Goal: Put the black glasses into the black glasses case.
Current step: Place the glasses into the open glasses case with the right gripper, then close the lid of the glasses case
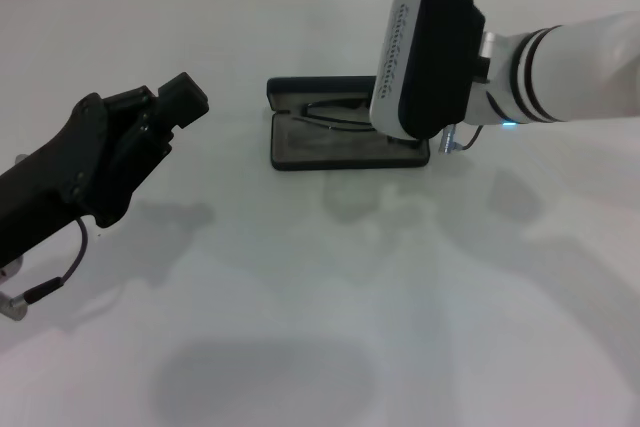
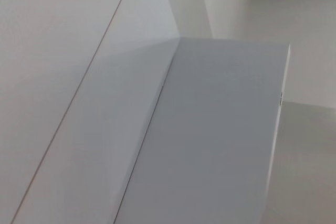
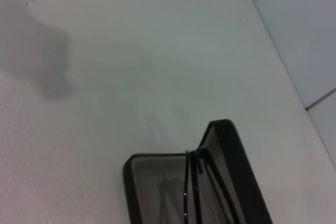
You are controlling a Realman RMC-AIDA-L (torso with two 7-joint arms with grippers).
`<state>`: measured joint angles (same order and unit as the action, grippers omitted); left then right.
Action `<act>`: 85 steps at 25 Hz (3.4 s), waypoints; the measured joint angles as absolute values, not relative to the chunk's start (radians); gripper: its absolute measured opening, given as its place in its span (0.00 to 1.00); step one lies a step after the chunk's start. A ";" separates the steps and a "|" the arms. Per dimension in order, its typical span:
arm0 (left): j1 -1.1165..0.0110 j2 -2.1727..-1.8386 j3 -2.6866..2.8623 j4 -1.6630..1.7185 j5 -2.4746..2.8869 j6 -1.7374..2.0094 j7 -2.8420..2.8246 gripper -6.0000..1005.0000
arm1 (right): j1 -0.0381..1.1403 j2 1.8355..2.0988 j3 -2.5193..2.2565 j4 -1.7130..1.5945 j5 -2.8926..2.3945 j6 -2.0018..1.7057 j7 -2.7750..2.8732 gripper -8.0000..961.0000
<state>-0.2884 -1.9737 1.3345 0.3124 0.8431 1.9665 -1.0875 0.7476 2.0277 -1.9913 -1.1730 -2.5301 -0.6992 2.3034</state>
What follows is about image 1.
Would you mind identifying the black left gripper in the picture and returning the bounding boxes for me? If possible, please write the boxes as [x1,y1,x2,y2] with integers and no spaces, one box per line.
[0,72,211,269]

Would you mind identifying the black glasses case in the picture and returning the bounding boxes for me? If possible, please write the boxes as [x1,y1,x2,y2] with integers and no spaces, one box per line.
[266,75,432,172]

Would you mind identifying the black thin-frame glasses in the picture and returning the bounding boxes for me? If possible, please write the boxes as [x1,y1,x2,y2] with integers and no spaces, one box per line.
[297,100,381,134]

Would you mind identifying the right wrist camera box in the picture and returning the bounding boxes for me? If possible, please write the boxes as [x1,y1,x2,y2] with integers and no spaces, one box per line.
[368,0,489,143]

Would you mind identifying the left gripper cable with plug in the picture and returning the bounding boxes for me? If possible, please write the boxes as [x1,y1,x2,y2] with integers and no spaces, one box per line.
[0,216,90,322]

